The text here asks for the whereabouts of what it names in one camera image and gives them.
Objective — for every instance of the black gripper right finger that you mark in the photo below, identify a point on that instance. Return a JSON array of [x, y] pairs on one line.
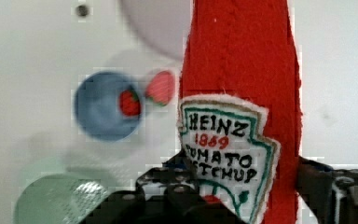
[[331, 194]]

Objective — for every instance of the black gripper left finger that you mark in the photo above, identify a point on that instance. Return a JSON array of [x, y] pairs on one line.
[[169, 194]]

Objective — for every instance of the red felt ketchup bottle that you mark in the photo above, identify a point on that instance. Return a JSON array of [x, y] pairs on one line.
[[239, 109]]

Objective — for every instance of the red strawberry toy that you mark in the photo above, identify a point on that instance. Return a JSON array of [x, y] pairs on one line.
[[160, 89]]

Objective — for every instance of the blue cup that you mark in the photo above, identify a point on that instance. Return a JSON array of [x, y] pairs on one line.
[[108, 106]]

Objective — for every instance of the grey oval plate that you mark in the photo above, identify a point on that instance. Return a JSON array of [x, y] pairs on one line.
[[163, 25]]

